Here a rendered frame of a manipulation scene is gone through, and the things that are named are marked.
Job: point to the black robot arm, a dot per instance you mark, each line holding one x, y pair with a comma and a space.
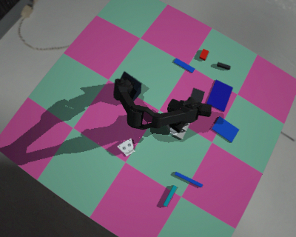
178, 111

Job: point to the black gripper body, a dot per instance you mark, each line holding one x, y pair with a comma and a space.
179, 126

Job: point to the small black bar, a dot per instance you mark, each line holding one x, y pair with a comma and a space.
223, 65

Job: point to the red flat block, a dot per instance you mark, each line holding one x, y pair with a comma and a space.
204, 54

